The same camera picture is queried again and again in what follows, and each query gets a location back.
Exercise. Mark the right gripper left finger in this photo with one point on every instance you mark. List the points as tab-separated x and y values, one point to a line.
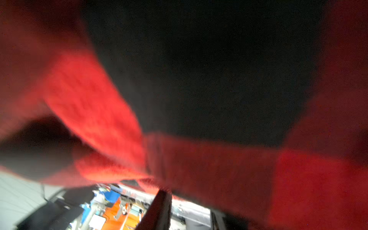
158	216

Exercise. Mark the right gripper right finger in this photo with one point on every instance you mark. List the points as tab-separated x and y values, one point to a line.
217	220

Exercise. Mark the red black plaid shirt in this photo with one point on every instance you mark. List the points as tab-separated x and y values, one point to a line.
258	109

